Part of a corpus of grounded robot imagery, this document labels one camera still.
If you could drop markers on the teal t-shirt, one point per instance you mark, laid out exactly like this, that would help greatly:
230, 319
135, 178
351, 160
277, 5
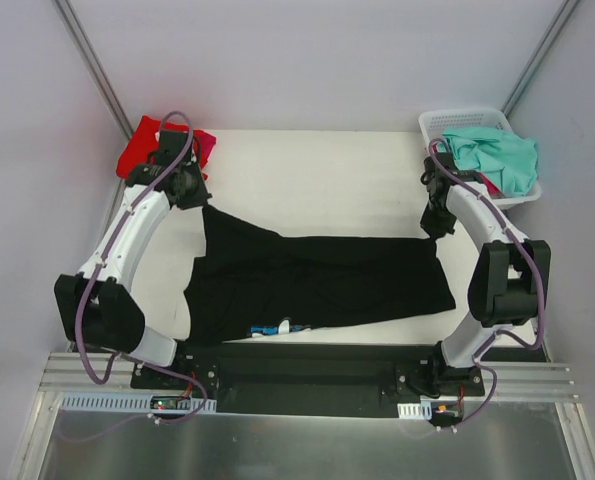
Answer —
507, 160

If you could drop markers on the right aluminium frame post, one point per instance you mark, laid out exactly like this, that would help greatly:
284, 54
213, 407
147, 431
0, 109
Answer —
545, 46

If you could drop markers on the left white cable duct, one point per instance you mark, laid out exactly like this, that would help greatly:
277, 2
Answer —
135, 403

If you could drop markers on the black daisy t-shirt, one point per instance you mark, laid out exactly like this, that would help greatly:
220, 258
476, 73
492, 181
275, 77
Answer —
252, 277

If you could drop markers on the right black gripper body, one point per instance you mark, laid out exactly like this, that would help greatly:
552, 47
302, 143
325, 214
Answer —
435, 225

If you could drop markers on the pink t-shirt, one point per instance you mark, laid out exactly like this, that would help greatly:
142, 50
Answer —
204, 143

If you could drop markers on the left aluminium frame post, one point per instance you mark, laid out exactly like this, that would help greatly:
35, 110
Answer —
86, 50

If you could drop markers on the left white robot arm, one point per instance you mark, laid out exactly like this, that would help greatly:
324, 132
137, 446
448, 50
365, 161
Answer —
95, 304

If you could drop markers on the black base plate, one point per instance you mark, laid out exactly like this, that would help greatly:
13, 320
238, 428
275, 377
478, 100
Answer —
302, 379

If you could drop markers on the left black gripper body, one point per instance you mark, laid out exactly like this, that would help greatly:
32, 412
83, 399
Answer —
193, 195

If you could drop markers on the red t-shirt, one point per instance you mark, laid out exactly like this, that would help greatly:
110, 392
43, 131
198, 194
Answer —
141, 144

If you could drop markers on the right white cable duct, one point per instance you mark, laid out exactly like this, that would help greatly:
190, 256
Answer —
414, 411

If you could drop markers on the white plastic basket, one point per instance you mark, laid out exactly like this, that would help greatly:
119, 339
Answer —
433, 123

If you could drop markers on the aluminium frame post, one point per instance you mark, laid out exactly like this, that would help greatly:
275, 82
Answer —
86, 50
545, 46

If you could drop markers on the magenta t-shirt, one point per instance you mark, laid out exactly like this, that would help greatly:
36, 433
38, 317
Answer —
492, 190

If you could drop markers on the white cable duct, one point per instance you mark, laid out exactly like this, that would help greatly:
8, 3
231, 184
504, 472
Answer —
414, 411
135, 403

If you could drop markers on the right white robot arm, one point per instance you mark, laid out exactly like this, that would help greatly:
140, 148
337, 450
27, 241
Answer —
509, 283

